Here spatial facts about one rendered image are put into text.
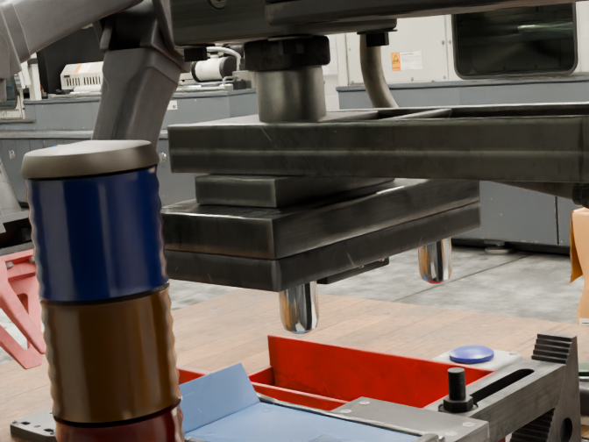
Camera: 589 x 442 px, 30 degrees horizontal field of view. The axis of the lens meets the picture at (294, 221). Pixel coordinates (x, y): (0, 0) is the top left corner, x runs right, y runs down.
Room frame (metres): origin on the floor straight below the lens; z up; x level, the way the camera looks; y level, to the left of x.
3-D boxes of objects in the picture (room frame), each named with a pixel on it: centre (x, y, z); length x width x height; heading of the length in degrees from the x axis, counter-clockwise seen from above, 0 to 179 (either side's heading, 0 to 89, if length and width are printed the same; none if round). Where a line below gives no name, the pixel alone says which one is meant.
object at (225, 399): (0.63, 0.01, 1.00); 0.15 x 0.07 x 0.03; 47
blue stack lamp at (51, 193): (0.31, 0.06, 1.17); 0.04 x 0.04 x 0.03
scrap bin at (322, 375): (0.85, -0.02, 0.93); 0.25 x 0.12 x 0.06; 47
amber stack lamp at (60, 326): (0.31, 0.06, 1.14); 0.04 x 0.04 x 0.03
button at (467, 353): (0.95, -0.15, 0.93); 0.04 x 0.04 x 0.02
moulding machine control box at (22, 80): (9.28, 2.19, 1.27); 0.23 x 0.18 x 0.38; 134
